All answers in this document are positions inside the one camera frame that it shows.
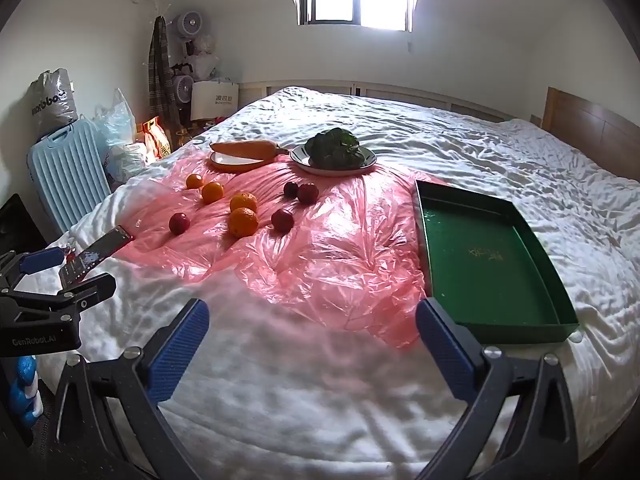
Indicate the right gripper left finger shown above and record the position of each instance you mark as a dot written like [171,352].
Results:
[87,442]

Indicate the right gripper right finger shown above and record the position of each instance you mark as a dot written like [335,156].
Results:
[541,440]

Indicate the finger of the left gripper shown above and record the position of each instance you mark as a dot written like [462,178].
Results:
[21,309]
[14,266]

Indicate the large orange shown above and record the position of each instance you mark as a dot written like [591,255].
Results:
[244,200]
[243,222]

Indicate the dark plum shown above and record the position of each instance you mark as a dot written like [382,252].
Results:
[290,190]

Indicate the smartphone with red case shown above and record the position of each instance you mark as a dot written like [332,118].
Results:
[75,269]

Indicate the blue white bottle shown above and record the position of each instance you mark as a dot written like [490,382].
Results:
[25,399]

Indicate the light blue suitcase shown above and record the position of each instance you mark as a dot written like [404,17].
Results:
[68,173]

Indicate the grey printed plastic bag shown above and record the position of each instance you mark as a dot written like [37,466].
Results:
[52,102]

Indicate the clear plastic bag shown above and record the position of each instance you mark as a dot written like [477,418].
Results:
[116,123]

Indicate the green rectangular tray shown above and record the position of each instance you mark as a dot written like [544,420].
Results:
[485,266]

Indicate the orange red snack bag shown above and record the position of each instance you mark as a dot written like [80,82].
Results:
[153,137]

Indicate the small orange far left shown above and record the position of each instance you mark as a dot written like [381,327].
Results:
[194,181]

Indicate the small orange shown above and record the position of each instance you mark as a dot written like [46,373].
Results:
[194,181]
[211,192]

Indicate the plaid hanging scarf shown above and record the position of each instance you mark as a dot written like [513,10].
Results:
[162,101]

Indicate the lower white fan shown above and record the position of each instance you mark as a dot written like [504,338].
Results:
[183,89]

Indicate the white fan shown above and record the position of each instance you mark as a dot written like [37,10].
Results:
[189,24]
[183,89]

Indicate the orange rimmed plate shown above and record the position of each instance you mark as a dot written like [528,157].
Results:
[229,164]

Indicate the large carrot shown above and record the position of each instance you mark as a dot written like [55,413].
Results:
[258,149]

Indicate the pink plastic sheet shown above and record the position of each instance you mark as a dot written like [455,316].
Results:
[350,262]

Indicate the upper white fan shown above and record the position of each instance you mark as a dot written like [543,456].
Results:
[189,24]

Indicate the white coat rack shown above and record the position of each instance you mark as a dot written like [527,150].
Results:
[155,9]

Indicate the white dark-rimmed plate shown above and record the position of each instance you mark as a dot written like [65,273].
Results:
[301,159]

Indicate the wooden headboard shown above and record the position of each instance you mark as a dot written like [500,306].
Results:
[608,139]

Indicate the green leafy vegetable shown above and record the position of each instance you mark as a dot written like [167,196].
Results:
[334,149]

